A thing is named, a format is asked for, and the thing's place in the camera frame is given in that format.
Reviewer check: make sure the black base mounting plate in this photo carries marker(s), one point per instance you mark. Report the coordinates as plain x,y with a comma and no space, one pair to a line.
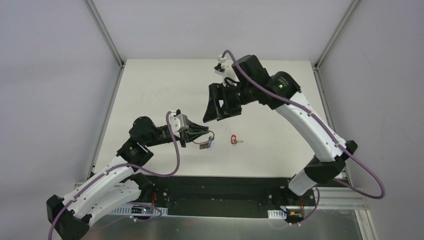
227,197

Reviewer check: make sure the left aluminium frame post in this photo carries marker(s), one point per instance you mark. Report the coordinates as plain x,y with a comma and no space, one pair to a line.
103,30

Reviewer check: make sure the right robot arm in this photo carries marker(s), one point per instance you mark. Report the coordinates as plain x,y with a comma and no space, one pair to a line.
247,81

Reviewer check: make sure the right aluminium frame post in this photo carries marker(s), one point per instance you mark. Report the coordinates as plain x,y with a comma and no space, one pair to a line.
337,32

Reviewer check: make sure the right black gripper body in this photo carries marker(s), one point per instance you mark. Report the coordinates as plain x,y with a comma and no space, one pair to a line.
230,100

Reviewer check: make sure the aluminium front rail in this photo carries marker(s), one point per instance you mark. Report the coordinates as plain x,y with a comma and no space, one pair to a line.
340,198

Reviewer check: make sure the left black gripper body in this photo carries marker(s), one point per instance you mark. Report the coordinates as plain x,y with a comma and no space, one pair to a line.
183,135

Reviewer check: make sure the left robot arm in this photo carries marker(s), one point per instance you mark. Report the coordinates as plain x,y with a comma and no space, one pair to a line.
122,180

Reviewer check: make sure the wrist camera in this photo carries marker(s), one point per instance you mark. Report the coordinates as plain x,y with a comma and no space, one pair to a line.
226,72
179,122

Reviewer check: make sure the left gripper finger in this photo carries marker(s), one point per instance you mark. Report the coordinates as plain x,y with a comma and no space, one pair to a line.
192,136
196,127

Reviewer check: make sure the aluminium frame post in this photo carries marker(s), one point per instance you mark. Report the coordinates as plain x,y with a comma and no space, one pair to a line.
103,30
337,32

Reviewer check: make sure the silver metal keyring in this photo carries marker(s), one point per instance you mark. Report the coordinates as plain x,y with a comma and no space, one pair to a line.
201,144

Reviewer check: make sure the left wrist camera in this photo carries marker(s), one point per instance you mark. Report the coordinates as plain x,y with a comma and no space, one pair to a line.
179,122

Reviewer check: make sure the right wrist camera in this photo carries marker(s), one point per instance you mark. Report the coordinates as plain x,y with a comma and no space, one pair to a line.
226,72

